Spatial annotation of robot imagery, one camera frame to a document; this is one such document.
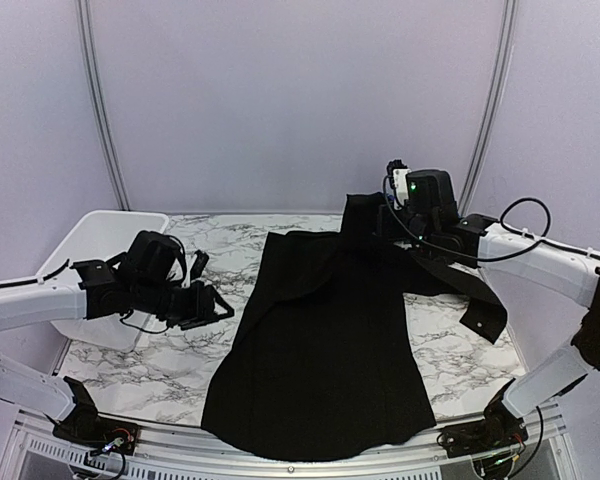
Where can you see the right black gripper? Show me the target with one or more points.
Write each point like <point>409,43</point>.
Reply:
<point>386,230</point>

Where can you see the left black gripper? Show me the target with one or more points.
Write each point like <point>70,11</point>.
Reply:
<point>201,307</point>

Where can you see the black long sleeve shirt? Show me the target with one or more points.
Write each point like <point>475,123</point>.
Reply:
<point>321,366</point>

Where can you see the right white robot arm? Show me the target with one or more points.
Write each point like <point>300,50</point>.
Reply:
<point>423,207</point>

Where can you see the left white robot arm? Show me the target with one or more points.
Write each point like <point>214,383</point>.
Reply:
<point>151,277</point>

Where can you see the white plastic laundry basket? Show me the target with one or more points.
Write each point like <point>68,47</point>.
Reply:
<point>97,237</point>

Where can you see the right aluminium wall profile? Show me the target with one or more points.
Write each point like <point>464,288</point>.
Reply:
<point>495,92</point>

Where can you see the aluminium wall profile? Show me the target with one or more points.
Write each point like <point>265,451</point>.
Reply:
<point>96,92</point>
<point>495,92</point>

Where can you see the aluminium table front rail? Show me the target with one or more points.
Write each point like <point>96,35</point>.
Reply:
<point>165,451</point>

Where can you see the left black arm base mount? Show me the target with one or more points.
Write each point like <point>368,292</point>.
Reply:
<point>95,431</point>

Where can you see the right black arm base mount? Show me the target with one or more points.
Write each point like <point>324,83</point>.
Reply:
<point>480,436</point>

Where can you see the left aluminium wall profile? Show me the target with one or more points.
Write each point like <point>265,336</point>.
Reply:
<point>96,92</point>

